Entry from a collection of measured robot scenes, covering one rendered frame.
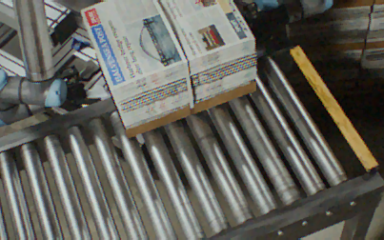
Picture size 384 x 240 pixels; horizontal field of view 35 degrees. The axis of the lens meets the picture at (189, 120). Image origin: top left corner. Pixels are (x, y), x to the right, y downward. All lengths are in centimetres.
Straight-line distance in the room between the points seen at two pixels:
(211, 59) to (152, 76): 15
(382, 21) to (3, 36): 159
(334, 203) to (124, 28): 68
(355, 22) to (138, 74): 102
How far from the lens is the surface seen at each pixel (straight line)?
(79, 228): 156
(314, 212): 153
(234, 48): 152
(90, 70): 182
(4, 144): 175
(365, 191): 157
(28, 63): 161
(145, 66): 149
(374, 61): 247
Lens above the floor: 217
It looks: 56 degrees down
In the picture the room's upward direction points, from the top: 9 degrees counter-clockwise
